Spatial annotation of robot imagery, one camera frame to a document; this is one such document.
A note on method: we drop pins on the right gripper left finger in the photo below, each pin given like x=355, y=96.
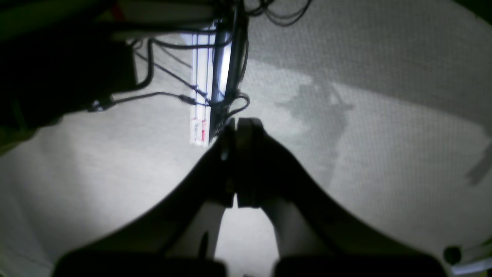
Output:
x=177, y=237

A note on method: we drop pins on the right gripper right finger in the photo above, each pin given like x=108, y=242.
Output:
x=315, y=236

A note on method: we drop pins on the black box behind table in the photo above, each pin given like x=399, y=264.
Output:
x=56, y=58

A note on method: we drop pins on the aluminium profile post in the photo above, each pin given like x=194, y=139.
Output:
x=213, y=64

